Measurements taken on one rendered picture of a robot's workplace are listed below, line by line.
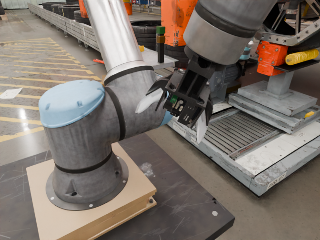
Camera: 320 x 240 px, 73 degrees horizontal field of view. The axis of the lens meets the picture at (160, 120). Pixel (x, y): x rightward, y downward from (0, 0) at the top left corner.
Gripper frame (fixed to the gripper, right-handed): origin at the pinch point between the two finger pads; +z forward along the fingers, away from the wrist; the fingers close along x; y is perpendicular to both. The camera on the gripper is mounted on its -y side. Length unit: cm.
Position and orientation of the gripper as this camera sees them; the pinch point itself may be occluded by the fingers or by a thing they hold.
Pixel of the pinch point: (167, 126)
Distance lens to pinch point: 48.2
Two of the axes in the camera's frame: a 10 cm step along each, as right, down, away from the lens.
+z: -3.2, 6.6, 6.8
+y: -3.1, 6.0, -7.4
